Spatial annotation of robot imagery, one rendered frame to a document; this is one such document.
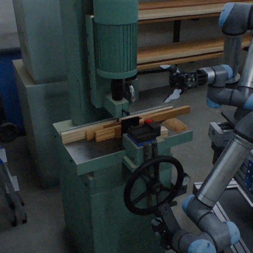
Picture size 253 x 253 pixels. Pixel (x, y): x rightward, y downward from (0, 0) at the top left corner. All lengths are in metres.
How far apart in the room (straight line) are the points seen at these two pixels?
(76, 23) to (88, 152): 0.57
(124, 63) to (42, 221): 1.44
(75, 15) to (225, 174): 0.90
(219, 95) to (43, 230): 1.48
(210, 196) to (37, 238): 1.41
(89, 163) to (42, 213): 1.17
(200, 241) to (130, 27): 0.81
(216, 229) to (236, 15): 0.96
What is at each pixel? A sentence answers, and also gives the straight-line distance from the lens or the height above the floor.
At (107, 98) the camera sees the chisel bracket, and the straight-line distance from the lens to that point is 1.45.
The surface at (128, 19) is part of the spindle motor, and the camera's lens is 1.25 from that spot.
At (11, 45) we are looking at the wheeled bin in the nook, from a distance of 2.97.
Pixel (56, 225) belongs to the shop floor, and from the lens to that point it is 2.33.
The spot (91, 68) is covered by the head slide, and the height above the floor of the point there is 1.19.
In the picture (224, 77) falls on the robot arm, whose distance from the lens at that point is 1.47.
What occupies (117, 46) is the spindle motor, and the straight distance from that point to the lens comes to 1.27.
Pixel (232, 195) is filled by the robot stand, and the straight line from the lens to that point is 2.29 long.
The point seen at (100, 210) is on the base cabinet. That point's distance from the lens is 1.51.
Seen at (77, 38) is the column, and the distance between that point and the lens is 1.48.
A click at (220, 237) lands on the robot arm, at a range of 1.11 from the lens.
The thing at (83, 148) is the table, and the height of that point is 0.90.
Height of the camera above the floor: 1.66
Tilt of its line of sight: 29 degrees down
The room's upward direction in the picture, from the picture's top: straight up
